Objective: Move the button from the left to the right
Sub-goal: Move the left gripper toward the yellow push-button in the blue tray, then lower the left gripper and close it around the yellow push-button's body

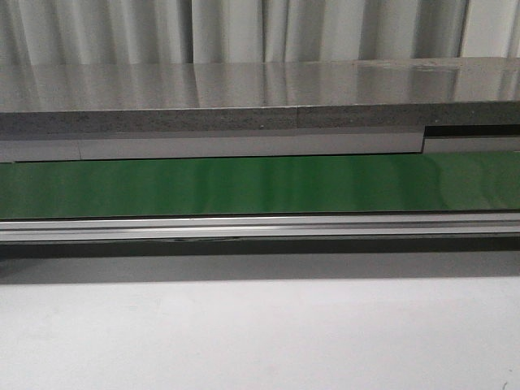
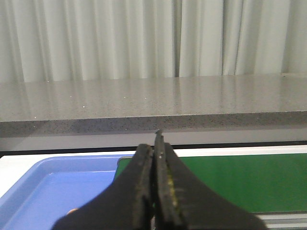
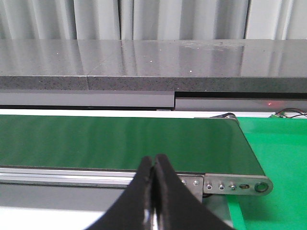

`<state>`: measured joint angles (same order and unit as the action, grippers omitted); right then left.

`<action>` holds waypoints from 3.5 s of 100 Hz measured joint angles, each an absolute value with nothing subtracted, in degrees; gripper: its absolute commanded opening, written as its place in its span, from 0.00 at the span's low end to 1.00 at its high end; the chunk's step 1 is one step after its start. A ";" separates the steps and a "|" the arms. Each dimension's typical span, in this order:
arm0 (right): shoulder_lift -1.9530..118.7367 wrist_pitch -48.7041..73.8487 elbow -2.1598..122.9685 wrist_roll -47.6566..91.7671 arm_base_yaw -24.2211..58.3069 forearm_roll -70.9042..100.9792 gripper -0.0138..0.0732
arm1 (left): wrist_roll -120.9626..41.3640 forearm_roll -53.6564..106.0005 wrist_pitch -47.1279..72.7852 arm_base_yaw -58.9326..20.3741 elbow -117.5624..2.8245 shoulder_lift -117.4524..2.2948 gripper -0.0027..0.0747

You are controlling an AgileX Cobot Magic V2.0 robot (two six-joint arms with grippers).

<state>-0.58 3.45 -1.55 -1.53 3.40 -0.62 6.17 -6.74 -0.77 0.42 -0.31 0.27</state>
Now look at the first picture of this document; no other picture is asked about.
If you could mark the green conveyor belt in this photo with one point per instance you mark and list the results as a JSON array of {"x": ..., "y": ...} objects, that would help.
[{"x": 261, "y": 185}]

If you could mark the grey stone countertop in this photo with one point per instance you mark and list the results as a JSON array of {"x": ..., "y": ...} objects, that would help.
[{"x": 108, "y": 111}]

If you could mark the white pleated curtain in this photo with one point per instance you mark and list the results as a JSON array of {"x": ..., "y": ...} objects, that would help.
[{"x": 131, "y": 32}]

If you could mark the aluminium conveyor frame rail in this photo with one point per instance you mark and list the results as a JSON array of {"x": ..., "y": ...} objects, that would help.
[{"x": 486, "y": 223}]

